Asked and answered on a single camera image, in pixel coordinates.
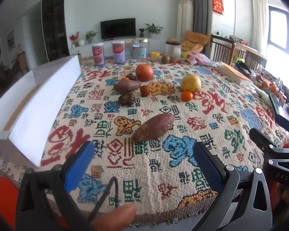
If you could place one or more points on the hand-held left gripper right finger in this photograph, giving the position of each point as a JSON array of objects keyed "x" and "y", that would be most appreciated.
[{"x": 207, "y": 166}]

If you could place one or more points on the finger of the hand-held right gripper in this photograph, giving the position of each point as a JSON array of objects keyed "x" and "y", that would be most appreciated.
[
  {"x": 287, "y": 124},
  {"x": 260, "y": 138}
]

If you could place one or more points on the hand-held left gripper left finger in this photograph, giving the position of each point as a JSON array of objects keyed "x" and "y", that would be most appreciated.
[{"x": 78, "y": 166}]

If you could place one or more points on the long purple sweet potato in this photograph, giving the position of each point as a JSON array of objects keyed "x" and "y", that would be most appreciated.
[{"x": 153, "y": 127}]

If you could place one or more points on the small mandarin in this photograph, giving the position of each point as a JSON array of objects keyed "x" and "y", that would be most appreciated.
[
  {"x": 187, "y": 96},
  {"x": 125, "y": 79}
]

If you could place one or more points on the white cardboard box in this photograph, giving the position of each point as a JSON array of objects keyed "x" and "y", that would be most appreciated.
[{"x": 50, "y": 89}]

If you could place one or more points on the yellow apple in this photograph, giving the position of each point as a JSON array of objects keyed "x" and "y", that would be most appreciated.
[{"x": 191, "y": 83}]

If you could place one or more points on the pointed purple sweet potato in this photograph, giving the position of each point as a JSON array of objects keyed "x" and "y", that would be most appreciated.
[{"x": 127, "y": 86}]

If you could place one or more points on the round brown passion fruit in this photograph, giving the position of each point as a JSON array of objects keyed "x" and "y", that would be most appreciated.
[{"x": 145, "y": 91}]

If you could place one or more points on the small wrinkled brown fruit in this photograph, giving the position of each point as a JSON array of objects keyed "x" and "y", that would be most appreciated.
[{"x": 173, "y": 60}]

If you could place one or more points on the large red-orange apple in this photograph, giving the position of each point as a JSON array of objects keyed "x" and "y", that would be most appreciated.
[{"x": 144, "y": 72}]

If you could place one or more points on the green-brown kiwi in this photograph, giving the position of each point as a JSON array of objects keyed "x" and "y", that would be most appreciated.
[{"x": 165, "y": 59}]

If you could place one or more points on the person's right hand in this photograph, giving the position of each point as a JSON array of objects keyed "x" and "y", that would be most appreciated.
[{"x": 287, "y": 195}]

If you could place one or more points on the person's left hand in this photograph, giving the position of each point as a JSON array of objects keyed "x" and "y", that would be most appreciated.
[{"x": 115, "y": 215}]

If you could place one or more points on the small orange fruit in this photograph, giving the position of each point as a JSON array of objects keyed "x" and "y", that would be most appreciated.
[
  {"x": 266, "y": 84},
  {"x": 273, "y": 89}
]

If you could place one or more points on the printed tablecloth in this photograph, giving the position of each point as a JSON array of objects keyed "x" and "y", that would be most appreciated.
[{"x": 159, "y": 178}]

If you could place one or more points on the thick book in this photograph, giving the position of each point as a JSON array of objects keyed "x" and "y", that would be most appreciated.
[{"x": 236, "y": 73}]

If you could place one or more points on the large window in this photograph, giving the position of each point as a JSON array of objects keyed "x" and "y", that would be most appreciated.
[{"x": 283, "y": 33}]

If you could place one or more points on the dark wooden bench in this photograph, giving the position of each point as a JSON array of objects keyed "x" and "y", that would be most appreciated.
[{"x": 227, "y": 49}]

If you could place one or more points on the colourful plastic bag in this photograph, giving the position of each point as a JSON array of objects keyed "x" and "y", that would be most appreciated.
[{"x": 198, "y": 58}]

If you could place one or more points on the white curtain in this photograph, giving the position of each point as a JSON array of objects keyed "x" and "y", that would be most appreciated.
[{"x": 260, "y": 21}]

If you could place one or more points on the pink label can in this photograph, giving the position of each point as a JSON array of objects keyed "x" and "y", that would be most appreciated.
[
  {"x": 118, "y": 52},
  {"x": 98, "y": 54}
]

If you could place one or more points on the orange bean bag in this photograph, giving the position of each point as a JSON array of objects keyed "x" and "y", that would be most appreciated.
[{"x": 195, "y": 41}]

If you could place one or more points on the clear jar black lid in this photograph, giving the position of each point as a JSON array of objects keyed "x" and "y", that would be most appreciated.
[{"x": 173, "y": 50}]

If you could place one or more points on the small yellow-lidded jar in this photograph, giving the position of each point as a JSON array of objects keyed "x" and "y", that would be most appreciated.
[{"x": 155, "y": 56}]

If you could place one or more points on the white round vase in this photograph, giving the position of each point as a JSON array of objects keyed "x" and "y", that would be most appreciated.
[{"x": 81, "y": 42}]

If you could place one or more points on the red flower arrangement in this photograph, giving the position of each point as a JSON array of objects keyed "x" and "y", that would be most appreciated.
[{"x": 74, "y": 38}]

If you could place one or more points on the white television cabinet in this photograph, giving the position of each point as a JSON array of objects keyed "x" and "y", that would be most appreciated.
[{"x": 156, "y": 44}]

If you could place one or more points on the clear jar gold lid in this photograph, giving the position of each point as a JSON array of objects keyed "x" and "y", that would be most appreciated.
[{"x": 139, "y": 49}]

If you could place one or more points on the black cabinet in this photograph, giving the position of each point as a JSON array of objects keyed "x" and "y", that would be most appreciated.
[{"x": 55, "y": 26}]

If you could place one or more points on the covered standing air conditioner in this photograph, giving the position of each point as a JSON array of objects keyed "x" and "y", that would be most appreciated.
[{"x": 185, "y": 16}]

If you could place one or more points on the black television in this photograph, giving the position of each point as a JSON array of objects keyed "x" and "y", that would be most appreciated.
[{"x": 118, "y": 28}]

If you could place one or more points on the grey curtain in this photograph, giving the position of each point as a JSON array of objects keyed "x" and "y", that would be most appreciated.
[{"x": 200, "y": 7}]

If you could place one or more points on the large leafy potted plant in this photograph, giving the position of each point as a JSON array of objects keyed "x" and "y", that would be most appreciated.
[{"x": 154, "y": 28}]

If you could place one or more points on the small potted plant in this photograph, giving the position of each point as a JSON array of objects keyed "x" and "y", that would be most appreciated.
[{"x": 141, "y": 31}]

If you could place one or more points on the red wall hanging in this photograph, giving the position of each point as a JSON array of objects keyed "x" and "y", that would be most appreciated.
[{"x": 218, "y": 4}]

